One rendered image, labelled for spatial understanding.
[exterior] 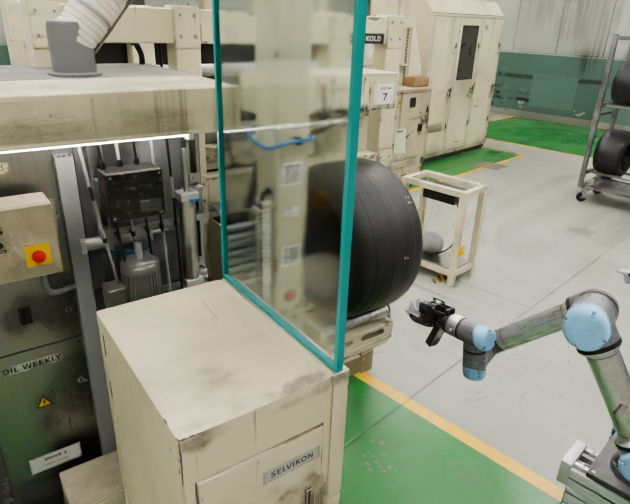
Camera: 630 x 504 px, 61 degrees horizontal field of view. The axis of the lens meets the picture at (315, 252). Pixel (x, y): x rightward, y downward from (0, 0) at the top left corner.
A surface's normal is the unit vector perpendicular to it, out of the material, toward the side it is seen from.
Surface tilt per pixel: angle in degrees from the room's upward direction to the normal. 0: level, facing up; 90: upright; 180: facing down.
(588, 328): 83
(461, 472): 0
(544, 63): 90
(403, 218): 60
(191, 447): 90
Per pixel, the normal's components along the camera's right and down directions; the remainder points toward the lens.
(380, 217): 0.49, -0.25
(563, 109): -0.71, 0.26
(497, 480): 0.04, -0.91
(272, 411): 0.58, 0.35
